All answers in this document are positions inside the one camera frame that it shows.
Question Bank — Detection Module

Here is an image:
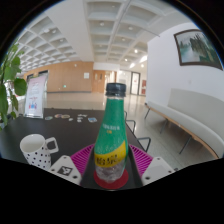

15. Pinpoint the black metal chair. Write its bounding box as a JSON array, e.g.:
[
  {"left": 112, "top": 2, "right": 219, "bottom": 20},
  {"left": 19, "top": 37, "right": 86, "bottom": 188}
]
[
  {"left": 136, "top": 136, "right": 152, "bottom": 154},
  {"left": 123, "top": 110, "right": 137, "bottom": 135}
]

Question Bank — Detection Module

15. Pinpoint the green leafy potted plant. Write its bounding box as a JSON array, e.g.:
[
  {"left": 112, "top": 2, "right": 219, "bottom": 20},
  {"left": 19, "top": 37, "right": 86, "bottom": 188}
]
[{"left": 0, "top": 43, "right": 29, "bottom": 130}]

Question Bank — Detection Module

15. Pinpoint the long white bench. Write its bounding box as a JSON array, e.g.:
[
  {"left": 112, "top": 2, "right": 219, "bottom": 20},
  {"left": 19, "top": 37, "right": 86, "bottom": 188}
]
[{"left": 143, "top": 87, "right": 224, "bottom": 160}]

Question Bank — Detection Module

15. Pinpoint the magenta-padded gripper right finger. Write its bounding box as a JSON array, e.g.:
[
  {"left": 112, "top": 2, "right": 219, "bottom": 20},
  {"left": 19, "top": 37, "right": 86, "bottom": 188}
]
[{"left": 126, "top": 143, "right": 176, "bottom": 190}]

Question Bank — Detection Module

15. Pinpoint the framed landscape picture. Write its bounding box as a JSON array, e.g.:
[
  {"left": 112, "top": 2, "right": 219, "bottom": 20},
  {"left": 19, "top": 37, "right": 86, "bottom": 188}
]
[{"left": 173, "top": 28, "right": 224, "bottom": 72}]

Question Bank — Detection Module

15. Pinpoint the clear acrylic sign stand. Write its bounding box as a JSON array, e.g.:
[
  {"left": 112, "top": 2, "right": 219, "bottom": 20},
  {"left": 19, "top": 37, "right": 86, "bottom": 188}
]
[{"left": 23, "top": 73, "right": 50, "bottom": 120}]

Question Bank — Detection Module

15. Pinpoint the flat round red coaster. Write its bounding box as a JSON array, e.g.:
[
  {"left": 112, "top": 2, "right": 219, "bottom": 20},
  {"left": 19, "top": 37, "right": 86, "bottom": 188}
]
[{"left": 92, "top": 168, "right": 130, "bottom": 191}]

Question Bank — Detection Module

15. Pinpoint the white polka dot mug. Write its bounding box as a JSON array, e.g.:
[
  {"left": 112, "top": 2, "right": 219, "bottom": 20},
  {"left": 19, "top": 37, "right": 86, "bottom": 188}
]
[{"left": 19, "top": 133, "right": 60, "bottom": 171}]

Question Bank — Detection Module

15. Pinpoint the green plastic drink bottle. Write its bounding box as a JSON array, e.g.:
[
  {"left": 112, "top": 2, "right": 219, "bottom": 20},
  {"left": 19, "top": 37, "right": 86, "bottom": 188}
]
[{"left": 93, "top": 82, "right": 130, "bottom": 184}]

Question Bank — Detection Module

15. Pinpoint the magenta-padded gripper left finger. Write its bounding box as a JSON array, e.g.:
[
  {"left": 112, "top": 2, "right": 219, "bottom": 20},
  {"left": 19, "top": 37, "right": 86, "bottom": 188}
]
[{"left": 48, "top": 143, "right": 100, "bottom": 190}]

